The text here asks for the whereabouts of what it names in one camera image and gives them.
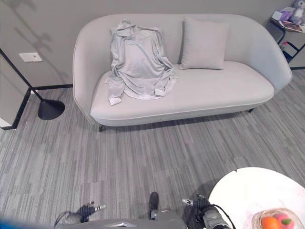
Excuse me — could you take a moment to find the grey plush toy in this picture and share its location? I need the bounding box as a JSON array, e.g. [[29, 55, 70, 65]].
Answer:
[[290, 0, 305, 26]]

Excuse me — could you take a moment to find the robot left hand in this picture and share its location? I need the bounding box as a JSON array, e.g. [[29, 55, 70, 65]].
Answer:
[[76, 201, 107, 222]]

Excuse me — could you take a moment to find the clear glass fruit bowl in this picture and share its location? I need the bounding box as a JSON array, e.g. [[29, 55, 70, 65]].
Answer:
[[251, 208, 302, 229]]

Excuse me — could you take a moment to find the orange fruit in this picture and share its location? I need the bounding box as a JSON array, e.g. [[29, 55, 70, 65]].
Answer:
[[261, 216, 282, 229]]

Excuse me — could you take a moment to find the black floor lamp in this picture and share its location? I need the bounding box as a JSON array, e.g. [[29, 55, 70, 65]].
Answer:
[[0, 51, 66, 121]]

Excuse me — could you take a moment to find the light grey hooded jacket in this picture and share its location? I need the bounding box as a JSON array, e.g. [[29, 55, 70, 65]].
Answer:
[[104, 19, 179, 106]]

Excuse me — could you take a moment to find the robot dark foot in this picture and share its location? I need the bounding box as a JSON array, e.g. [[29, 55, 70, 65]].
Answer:
[[148, 192, 160, 219]]

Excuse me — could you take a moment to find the white wall socket plate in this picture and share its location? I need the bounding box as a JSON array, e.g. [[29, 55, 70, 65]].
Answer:
[[19, 52, 42, 63]]

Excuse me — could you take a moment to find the light grey fabric sofa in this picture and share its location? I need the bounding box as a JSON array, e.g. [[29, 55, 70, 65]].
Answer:
[[72, 13, 293, 132]]

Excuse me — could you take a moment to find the pink peach fruit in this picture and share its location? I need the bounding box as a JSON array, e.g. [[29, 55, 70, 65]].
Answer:
[[274, 213, 293, 226]]

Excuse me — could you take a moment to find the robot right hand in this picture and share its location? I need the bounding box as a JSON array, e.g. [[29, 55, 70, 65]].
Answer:
[[182, 194, 212, 215]]

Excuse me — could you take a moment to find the colourful printed magazine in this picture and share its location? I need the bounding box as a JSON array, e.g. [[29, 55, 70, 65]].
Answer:
[[280, 20, 305, 32]]

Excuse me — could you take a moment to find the round white table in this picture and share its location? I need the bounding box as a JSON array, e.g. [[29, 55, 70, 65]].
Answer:
[[208, 167, 305, 229]]

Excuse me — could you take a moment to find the black metal side shelf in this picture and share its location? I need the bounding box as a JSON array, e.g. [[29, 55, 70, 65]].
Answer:
[[270, 17, 305, 64]]

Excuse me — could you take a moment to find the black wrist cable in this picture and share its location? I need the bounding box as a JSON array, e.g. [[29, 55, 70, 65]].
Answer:
[[213, 203, 237, 229]]

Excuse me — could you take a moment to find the light grey square cushion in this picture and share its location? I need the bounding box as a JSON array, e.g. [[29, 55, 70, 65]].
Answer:
[[179, 16, 231, 71]]

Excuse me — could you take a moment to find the purple plush item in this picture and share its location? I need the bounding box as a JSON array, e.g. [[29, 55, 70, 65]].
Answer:
[[279, 8, 293, 21]]

